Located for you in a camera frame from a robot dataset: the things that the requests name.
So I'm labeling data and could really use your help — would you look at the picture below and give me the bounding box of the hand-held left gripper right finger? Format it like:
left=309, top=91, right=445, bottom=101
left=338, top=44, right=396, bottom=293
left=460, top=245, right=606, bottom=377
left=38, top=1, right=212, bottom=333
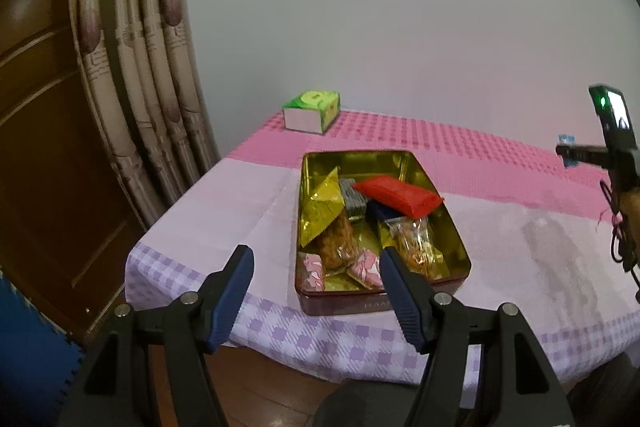
left=380, top=247, right=576, bottom=427

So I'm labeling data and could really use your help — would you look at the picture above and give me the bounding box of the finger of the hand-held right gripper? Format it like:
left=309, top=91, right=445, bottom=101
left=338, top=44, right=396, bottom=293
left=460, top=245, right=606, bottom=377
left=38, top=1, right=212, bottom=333
left=555, top=144, right=613, bottom=168

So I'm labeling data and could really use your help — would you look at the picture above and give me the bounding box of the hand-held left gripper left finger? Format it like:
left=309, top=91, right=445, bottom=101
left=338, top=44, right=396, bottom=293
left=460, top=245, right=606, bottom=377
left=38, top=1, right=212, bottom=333
left=55, top=244, right=256, bottom=427

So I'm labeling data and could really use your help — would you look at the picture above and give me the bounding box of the blue candy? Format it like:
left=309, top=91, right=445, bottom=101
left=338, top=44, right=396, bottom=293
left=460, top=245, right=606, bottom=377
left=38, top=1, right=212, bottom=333
left=557, top=133, right=576, bottom=168

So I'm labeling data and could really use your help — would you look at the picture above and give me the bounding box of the red tin box gold inside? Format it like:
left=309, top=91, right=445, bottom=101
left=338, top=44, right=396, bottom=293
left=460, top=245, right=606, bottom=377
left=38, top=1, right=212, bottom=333
left=295, top=149, right=472, bottom=318

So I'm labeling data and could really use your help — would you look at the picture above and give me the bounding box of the pink floral snack packet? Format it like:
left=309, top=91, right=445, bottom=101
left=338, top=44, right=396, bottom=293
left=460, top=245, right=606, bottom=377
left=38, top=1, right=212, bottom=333
left=302, top=253, right=326, bottom=292
left=347, top=252, right=385, bottom=290

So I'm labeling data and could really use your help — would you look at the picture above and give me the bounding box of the light blue and navy packet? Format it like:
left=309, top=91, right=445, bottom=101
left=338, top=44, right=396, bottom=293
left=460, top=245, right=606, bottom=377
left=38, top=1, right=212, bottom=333
left=365, top=199, right=406, bottom=224

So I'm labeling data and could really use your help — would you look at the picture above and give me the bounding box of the red snack packet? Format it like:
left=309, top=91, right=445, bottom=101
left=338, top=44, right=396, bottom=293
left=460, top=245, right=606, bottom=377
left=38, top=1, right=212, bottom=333
left=352, top=175, right=445, bottom=219

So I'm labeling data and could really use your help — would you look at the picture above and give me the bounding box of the grey speckled snack packet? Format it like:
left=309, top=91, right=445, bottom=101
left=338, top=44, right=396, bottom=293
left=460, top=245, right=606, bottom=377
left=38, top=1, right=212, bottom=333
left=339, top=177, right=371, bottom=222

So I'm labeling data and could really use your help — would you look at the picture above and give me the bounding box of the large yellow snack packet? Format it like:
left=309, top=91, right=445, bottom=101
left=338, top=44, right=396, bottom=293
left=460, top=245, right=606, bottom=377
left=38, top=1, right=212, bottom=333
left=298, top=167, right=346, bottom=250

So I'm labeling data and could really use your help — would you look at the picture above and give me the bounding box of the pink checked tablecloth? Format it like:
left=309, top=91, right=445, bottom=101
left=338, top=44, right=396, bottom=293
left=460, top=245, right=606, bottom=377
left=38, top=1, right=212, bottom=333
left=125, top=109, right=640, bottom=408

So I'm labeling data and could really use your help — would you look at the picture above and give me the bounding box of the green tissue box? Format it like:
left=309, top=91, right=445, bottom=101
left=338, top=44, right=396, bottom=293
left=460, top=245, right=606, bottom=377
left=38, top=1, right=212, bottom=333
left=281, top=90, right=342, bottom=135

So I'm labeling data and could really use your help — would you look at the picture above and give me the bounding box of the blue foam mat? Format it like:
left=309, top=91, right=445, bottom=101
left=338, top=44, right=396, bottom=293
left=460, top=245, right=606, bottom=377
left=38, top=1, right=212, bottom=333
left=0, top=272, right=86, bottom=427

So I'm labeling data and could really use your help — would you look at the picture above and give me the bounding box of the brown wooden door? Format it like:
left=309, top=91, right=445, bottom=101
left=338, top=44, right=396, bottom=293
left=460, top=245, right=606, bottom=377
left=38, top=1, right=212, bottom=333
left=0, top=0, right=151, bottom=343

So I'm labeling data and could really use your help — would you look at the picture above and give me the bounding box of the beige patterned curtain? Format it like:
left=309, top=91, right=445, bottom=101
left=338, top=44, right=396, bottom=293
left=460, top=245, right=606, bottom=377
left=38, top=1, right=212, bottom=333
left=67, top=0, right=221, bottom=230

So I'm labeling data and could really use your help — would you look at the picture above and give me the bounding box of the dark cable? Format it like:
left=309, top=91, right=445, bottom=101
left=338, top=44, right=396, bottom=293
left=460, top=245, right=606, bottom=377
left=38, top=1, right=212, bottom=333
left=597, top=179, right=640, bottom=303

